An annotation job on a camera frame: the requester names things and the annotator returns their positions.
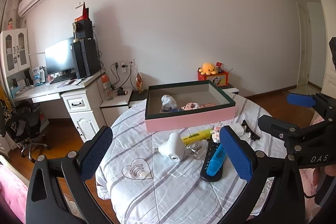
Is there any black hair clip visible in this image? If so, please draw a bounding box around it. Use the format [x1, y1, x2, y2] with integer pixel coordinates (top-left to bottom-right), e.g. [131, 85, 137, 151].
[241, 120, 260, 141]

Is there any blue highlighter marker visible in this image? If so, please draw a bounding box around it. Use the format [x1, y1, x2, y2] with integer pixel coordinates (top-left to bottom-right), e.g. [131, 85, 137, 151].
[206, 144, 226, 176]

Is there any pink white brick toy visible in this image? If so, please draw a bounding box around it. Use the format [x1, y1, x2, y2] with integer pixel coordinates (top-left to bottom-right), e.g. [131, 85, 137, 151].
[211, 126, 222, 143]

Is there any black remote control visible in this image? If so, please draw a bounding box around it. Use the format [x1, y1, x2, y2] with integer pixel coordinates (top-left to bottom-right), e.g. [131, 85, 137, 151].
[200, 139, 226, 182]

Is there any yellow highlighter marker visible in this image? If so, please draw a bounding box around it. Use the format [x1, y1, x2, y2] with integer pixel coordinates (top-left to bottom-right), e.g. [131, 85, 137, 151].
[182, 128, 212, 145]

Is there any clear glass knob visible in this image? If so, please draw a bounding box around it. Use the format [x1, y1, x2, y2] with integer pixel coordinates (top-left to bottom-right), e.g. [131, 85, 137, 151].
[186, 140, 208, 160]

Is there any person's right hand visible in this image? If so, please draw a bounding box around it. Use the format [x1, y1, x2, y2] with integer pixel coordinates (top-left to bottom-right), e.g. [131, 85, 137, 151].
[313, 164, 336, 186]

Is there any pink bedding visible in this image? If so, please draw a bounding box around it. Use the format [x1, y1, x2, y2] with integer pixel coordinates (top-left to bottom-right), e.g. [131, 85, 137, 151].
[1, 155, 29, 223]

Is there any white interior door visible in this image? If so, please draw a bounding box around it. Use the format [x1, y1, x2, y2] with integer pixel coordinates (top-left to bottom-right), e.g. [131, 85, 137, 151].
[297, 4, 311, 88]

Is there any low black white bench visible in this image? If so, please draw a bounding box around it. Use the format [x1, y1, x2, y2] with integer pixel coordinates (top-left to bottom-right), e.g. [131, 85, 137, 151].
[221, 84, 239, 94]

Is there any black office chair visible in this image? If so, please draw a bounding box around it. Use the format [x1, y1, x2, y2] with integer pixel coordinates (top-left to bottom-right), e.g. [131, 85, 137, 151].
[1, 87, 49, 163]

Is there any red cartoon storage box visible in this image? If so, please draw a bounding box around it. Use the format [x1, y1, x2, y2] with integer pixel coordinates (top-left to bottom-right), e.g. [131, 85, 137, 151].
[197, 71, 229, 87]

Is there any striped white tablecloth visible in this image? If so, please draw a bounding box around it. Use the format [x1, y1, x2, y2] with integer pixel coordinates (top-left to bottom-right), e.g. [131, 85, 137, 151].
[94, 93, 287, 224]

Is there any pink hair accessory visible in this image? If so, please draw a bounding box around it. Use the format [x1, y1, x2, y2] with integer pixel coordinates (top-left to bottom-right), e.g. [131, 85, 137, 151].
[181, 102, 216, 111]

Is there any pink and green tray box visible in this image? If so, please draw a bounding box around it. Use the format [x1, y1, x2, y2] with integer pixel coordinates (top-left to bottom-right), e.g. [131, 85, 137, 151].
[145, 80, 236, 132]

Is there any yellow octopus plush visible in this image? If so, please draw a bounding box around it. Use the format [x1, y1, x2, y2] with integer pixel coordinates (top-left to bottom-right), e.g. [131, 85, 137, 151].
[198, 63, 218, 76]

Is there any white desk with drawers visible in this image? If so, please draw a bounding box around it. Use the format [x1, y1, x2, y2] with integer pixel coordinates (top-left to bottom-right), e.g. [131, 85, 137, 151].
[14, 70, 106, 142]

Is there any small white side table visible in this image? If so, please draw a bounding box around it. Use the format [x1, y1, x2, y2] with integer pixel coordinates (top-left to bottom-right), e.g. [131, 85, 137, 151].
[100, 88, 133, 126]

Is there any orange cap bottle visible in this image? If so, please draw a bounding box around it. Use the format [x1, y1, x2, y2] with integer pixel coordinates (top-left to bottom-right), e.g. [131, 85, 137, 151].
[101, 74, 113, 101]

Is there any black computer monitor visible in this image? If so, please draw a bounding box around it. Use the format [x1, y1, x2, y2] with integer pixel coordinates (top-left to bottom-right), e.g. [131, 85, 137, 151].
[45, 37, 75, 75]

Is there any black computer tower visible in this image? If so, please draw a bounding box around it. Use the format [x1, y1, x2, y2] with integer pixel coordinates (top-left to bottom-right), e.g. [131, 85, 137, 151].
[71, 39, 100, 79]

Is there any anatomical torso figurine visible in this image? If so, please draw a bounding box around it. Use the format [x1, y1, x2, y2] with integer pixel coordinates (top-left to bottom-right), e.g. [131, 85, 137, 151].
[135, 72, 143, 94]

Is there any white glass-door cabinet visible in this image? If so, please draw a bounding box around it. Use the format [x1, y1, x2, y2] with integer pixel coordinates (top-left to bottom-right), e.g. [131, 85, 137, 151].
[1, 28, 30, 78]

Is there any black box on tower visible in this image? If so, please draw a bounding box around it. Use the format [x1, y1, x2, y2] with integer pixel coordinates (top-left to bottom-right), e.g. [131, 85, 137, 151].
[72, 19, 93, 40]

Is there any red triangular item on box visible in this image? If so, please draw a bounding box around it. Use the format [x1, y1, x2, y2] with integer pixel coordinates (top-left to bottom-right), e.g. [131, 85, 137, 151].
[75, 2, 89, 22]

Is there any white wall power outlet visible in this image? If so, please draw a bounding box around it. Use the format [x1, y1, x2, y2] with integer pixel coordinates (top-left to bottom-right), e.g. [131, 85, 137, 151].
[119, 59, 135, 73]

